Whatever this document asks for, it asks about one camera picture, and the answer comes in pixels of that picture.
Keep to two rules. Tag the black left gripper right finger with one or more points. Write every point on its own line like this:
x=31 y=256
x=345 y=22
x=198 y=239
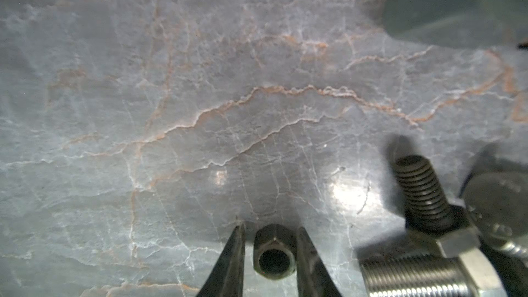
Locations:
x=313 y=279

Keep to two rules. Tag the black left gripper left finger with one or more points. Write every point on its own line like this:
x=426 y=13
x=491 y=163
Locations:
x=226 y=278

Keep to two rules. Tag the black hex bolt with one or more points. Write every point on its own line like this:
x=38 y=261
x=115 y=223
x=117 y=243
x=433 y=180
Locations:
x=432 y=223

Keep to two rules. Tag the black hex nut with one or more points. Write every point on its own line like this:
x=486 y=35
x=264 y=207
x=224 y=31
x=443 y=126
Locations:
x=274 y=255

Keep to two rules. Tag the green compartment organizer box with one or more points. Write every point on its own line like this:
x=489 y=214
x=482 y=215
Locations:
x=457 y=23

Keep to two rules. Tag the silver hex bolt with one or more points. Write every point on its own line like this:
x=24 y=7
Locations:
x=497 y=206
x=469 y=274

